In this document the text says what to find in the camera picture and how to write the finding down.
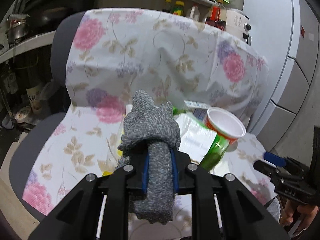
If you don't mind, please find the labelled dark glass bottle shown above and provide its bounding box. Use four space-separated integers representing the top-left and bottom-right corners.
26 83 43 115

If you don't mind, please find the grey office chair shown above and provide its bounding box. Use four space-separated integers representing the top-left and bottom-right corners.
9 11 85 222

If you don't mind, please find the white rice cooker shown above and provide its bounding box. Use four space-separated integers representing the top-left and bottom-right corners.
225 9 252 45

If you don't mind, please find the green tea plastic bottle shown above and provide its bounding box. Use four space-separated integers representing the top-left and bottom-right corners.
200 135 229 172

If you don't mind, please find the yellow capped sauce bottle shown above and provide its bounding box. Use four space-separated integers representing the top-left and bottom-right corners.
172 1 184 16

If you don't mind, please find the metal cooking pot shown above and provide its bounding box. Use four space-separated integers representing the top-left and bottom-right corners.
6 14 30 47

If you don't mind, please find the person's right hand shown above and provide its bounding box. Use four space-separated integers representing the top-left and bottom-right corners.
280 200 319 239

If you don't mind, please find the floral white cloth cover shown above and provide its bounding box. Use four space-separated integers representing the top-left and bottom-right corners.
23 8 268 215

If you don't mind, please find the white plastic jug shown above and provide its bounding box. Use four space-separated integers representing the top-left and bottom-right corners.
186 4 200 21

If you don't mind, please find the red instant noodle cup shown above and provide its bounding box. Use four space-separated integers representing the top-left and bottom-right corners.
204 107 246 145

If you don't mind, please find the small white bowl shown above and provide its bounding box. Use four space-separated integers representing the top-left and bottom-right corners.
15 106 31 124

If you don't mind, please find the yellow snack wrapper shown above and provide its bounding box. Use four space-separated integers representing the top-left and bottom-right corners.
103 171 113 177

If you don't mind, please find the red labelled oil bottle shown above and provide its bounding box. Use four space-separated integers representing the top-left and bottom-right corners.
205 0 226 31

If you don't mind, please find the grey knitted rag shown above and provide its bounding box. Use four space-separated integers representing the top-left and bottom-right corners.
118 90 181 225

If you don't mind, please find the white refrigerator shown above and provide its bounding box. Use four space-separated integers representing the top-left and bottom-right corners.
243 0 319 163

